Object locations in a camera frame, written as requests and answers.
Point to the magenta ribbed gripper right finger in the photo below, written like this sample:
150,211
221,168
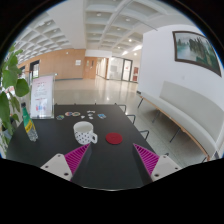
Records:
151,166

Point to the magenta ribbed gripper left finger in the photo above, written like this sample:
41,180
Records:
65,166

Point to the green plastic water bottle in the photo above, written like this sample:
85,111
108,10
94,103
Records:
28,124

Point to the white polka dot mug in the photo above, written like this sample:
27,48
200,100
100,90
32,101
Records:
84,133

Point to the round badge colourful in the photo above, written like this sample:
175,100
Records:
68,114

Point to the red round coaster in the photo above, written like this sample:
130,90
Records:
114,138

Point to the small white badge cluster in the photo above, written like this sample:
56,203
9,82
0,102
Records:
91,114

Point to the blue sticker card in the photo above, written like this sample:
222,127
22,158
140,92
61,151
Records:
101,116

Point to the long white bench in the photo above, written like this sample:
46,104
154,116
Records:
199,117

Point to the acrylic sign stand with poster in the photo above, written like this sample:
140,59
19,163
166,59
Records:
42,97

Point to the green potted plant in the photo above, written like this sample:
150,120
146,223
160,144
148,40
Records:
12,86

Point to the framed landscape painting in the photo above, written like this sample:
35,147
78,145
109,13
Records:
194,48

